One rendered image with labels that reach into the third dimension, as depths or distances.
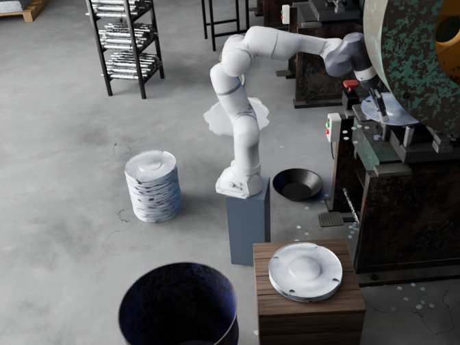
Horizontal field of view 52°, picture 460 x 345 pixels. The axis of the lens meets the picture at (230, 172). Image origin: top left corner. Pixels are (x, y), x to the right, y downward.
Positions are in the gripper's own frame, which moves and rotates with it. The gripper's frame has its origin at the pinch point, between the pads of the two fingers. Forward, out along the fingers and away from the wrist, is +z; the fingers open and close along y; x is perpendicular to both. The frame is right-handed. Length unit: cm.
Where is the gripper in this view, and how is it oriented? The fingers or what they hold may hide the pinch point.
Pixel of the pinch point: (382, 114)
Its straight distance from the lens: 208.1
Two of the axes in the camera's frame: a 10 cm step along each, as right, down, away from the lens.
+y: 1.0, 5.9, -8.0
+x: 8.8, -4.3, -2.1
